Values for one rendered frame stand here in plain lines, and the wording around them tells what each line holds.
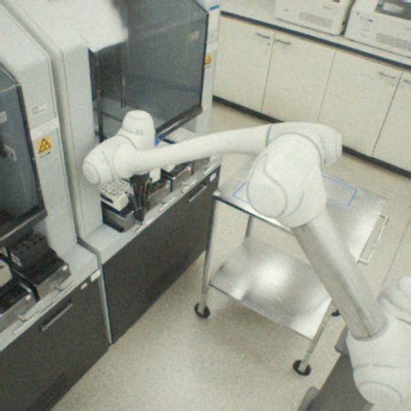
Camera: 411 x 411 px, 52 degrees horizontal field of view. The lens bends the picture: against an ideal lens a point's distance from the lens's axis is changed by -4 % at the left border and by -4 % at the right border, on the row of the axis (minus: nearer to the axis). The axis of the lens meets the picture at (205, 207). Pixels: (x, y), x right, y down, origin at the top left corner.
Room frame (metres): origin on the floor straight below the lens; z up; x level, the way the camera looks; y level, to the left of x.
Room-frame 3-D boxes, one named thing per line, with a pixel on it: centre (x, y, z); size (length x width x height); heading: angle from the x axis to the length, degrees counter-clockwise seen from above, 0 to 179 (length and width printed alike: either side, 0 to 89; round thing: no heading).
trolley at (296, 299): (1.37, -0.39, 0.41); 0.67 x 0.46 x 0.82; 61
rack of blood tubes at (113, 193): (1.28, 0.42, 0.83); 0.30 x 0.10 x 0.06; 61
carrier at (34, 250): (0.89, 0.53, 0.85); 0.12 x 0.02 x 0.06; 151
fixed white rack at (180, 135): (1.69, 0.20, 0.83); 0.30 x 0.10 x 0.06; 61
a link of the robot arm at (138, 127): (1.17, 0.24, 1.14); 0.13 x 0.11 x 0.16; 154
